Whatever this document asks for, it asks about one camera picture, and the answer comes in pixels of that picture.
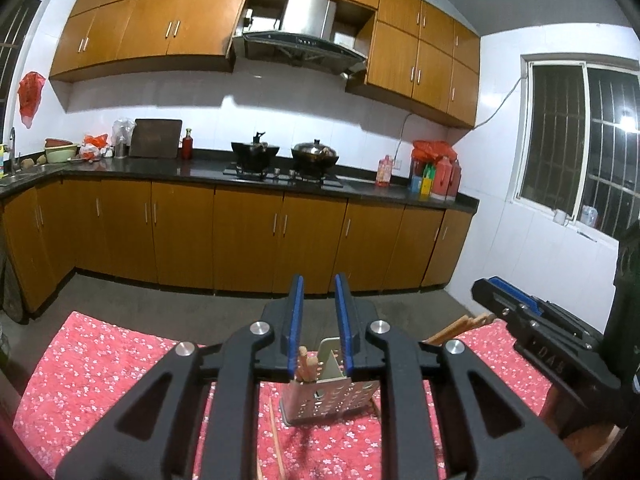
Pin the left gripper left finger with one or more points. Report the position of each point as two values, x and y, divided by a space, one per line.
194 413

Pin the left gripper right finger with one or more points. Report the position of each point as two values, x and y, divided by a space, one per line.
445 413

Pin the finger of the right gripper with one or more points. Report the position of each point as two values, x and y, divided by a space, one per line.
521 297
518 318

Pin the black wok with utensils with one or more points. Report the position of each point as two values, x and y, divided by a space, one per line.
255 156

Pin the person right hand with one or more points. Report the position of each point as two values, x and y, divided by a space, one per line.
589 444

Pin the beige perforated utensil holder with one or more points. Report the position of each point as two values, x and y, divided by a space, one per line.
331 396

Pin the lower wooden cabinets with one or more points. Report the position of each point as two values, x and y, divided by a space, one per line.
223 238

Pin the wooden cabinets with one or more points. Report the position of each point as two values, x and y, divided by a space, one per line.
406 53
223 238

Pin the red oil jug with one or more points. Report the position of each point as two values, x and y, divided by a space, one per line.
446 181

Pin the red floral tablecloth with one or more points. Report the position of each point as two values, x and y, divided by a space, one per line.
89 364

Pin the right window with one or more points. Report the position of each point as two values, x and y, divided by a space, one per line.
580 148

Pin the window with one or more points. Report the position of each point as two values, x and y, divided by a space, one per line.
580 148
18 34

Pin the red plastic bag on counter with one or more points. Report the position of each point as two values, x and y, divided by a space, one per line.
432 151

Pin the pink bottle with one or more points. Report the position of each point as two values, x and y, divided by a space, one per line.
384 172

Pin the black wok with lid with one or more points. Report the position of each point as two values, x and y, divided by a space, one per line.
313 159

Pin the red sauce bottle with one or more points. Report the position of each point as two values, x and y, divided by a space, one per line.
187 145

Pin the dark cutting board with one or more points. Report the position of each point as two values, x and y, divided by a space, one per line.
155 138

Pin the orange plastic bag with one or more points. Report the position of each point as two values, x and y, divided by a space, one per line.
93 147

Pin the green basin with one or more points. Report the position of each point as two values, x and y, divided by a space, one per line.
57 150

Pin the steel range hood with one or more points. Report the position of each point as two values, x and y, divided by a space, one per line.
331 36

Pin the hanging red plastic bag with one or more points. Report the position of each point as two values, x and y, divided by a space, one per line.
29 96

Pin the upper wooden cabinets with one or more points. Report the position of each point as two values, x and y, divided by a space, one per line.
406 53

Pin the left window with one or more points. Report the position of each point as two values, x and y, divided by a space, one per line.
18 34

